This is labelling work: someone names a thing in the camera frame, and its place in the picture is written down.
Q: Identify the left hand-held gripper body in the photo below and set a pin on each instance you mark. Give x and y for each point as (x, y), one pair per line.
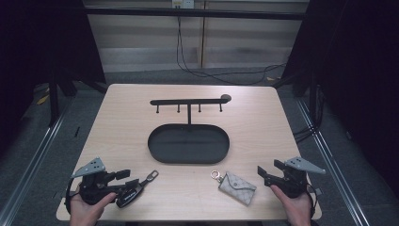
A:
(94, 186)

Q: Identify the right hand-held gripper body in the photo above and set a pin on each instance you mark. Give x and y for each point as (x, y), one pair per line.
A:
(295, 182)

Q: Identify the black car key fob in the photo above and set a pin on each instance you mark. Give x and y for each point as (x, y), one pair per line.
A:
(129, 196)

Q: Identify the beige patterned key pouch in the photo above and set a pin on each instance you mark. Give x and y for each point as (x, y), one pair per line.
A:
(236, 188)

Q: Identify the black key rack with tray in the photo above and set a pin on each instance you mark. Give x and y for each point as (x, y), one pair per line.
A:
(188, 144)

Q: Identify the person's right hand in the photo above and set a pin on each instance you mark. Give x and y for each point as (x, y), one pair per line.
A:
(296, 210)

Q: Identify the person's left hand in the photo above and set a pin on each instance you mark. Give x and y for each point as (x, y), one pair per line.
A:
(84, 213)

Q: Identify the black stand leg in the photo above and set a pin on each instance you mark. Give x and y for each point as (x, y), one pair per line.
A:
(53, 102)

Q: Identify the yellow tape strip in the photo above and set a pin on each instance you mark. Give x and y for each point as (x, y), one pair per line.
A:
(43, 99)

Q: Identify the black curtain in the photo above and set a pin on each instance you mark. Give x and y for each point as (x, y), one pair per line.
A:
(354, 62)
(44, 40)

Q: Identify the metal floor rail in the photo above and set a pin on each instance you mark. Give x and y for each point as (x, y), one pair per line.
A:
(332, 166)
(31, 166)

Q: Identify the black horizontal frame bar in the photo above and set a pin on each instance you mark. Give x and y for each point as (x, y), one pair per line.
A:
(194, 13)

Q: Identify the white wall outlet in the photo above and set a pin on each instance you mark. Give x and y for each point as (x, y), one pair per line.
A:
(183, 3)

